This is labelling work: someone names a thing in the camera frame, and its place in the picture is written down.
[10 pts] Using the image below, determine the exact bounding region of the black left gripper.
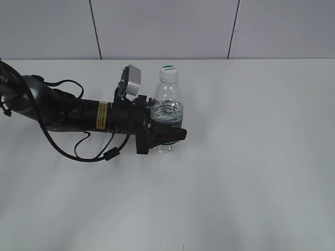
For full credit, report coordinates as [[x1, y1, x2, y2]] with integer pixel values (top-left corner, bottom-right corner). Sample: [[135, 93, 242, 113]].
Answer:
[[108, 95, 187, 154]]

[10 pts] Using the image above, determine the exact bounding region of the clear green-label water bottle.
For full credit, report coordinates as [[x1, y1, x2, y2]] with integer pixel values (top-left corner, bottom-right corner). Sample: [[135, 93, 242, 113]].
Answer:
[[150, 75, 184, 154]]

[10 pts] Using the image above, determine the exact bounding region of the white green bottle cap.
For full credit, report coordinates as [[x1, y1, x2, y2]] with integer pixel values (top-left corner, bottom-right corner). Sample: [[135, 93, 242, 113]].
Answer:
[[160, 65, 179, 82]]

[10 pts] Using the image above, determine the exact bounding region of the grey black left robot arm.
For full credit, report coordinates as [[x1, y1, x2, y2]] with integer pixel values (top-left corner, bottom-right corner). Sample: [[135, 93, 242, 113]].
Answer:
[[1, 62, 187, 159]]

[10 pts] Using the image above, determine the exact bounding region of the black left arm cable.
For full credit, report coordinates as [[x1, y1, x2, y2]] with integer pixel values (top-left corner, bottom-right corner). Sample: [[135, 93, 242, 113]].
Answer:
[[0, 60, 131, 162]]

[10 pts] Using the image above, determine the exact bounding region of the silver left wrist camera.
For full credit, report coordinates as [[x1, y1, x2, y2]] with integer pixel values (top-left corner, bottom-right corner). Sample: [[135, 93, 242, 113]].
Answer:
[[118, 64, 141, 97]]

